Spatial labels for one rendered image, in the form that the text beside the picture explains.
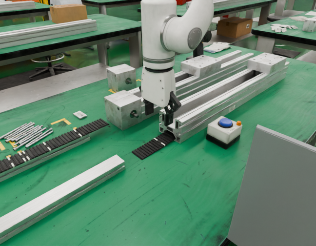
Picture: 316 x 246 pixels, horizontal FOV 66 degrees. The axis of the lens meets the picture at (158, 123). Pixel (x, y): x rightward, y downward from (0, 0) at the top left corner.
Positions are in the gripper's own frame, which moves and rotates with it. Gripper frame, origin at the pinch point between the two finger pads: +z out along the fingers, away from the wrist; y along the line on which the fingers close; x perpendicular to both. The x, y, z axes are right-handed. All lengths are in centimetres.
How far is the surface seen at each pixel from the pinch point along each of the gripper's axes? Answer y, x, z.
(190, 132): 5.0, 9.9, 8.3
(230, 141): 16.8, 15.3, 8.6
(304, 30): -30, 206, 10
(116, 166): 2.1, -17.7, 7.9
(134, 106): -14.0, 1.6, 3.1
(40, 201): 0.0, -37.5, 7.6
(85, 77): -197, 74, 66
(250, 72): -2, 60, 3
